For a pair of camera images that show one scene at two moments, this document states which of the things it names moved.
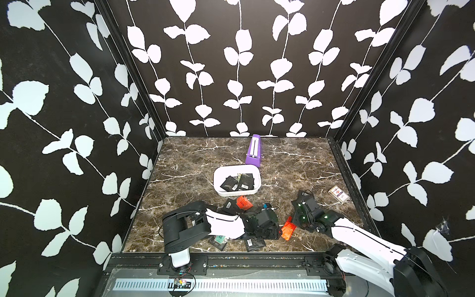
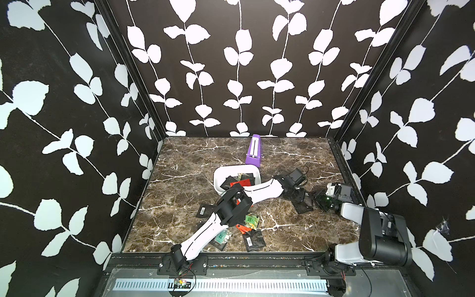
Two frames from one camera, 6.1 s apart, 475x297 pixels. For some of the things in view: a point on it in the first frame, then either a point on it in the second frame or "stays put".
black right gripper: x=297 y=211 -> x=318 y=198
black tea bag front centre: x=252 y=244 stays put
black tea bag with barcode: x=231 y=184 stays put
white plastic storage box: x=234 y=180 stays put
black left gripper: x=274 y=231 -> x=300 y=198
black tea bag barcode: x=246 y=181 stays put
